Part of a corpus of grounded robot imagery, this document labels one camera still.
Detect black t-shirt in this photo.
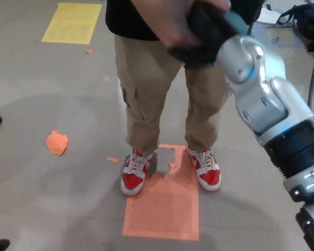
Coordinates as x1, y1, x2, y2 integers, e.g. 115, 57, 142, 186
105, 0, 263, 42

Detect yellow paper floor sheet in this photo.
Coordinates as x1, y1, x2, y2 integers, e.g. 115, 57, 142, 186
41, 2, 103, 45

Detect red white right sneaker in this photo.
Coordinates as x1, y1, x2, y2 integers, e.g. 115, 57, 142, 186
120, 148, 155, 197

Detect red white left sneaker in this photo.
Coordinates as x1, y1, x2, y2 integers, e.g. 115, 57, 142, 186
186, 145, 222, 192

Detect person's right hand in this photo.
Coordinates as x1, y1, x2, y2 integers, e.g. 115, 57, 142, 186
156, 0, 232, 48

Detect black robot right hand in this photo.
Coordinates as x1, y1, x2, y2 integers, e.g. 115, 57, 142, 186
167, 4, 248, 70

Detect red white sneaker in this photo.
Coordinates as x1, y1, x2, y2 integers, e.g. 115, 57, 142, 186
186, 145, 222, 192
120, 148, 155, 197

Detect khaki cargo pants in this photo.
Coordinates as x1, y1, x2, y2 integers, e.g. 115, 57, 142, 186
114, 33, 233, 155

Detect crumpled orange paper piece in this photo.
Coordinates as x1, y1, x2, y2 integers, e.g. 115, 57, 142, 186
44, 130, 70, 157

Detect orange paper floor sheet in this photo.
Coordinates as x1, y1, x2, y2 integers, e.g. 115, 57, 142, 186
122, 143, 200, 242

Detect blue paper floor sheet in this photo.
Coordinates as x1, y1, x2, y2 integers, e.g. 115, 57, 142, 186
252, 24, 305, 48

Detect blue backpack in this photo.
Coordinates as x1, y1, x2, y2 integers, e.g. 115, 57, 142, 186
276, 4, 314, 42

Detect white paper sheet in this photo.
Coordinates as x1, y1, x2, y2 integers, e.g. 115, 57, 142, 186
256, 7, 282, 25

